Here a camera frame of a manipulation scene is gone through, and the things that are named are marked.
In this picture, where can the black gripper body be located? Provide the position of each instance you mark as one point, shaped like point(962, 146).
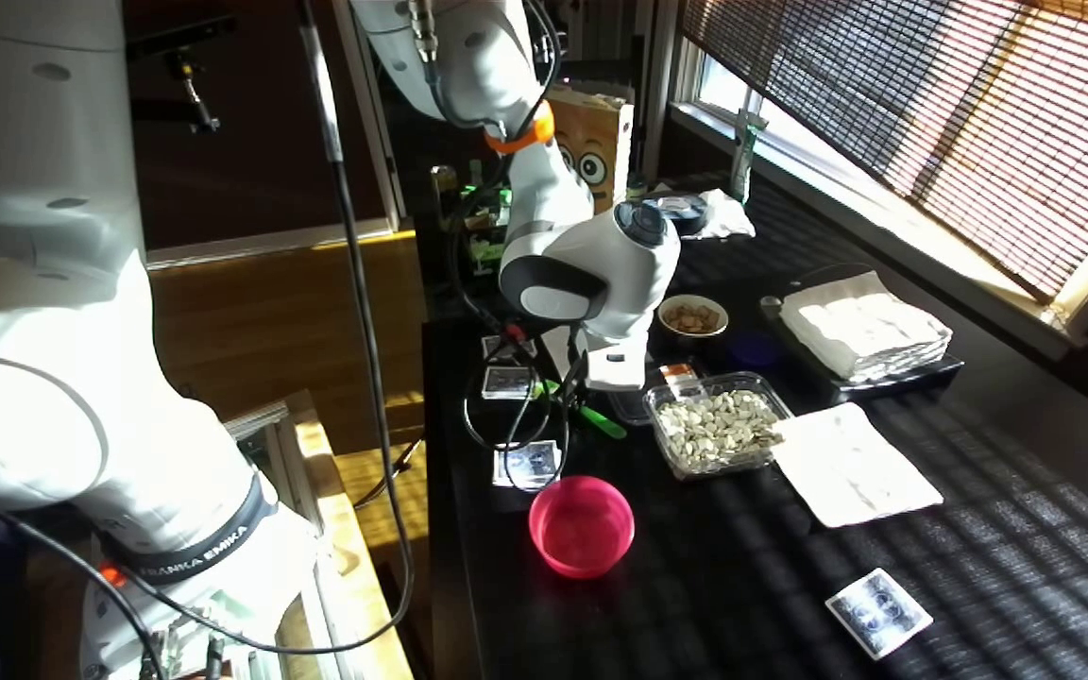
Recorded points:
point(565, 356)

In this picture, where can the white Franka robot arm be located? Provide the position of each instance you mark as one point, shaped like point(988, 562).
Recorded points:
point(54, 417)

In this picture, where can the pink plastic bowl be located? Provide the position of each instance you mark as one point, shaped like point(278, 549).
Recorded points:
point(584, 530)

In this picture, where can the small brown bowl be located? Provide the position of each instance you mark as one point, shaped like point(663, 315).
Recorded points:
point(692, 317)

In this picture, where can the paper towel with brown bits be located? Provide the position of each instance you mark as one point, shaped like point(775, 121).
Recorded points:
point(565, 342)

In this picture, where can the blue playing card stack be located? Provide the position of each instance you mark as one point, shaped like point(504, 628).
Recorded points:
point(492, 345)
point(528, 463)
point(509, 382)

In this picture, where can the small orange snack packet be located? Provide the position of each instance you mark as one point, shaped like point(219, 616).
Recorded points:
point(683, 380)

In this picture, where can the clear container of seeds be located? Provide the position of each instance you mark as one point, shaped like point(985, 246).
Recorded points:
point(720, 433)

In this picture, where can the black round object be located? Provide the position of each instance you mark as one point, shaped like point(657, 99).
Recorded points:
point(687, 218)

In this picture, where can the crumpled white cloth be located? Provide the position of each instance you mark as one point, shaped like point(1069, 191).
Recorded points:
point(735, 218)

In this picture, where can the orange box with cartoon face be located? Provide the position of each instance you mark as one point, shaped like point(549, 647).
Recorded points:
point(603, 138)

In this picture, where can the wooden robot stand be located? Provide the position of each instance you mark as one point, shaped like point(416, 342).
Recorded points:
point(341, 530)

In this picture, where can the flat white napkin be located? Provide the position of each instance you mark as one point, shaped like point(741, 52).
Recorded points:
point(848, 466)

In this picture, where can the white napkin stack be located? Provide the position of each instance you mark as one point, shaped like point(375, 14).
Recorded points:
point(867, 325)

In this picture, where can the single blue playing card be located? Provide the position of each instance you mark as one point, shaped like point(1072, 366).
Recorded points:
point(877, 613)

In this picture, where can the bamboo window blind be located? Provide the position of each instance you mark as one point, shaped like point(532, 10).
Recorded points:
point(948, 115)

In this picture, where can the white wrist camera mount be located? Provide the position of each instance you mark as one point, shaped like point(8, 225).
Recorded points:
point(618, 366)

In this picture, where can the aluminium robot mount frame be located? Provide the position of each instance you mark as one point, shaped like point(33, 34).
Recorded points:
point(274, 466)

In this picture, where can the white window frame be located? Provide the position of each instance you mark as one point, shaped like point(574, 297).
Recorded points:
point(871, 210)

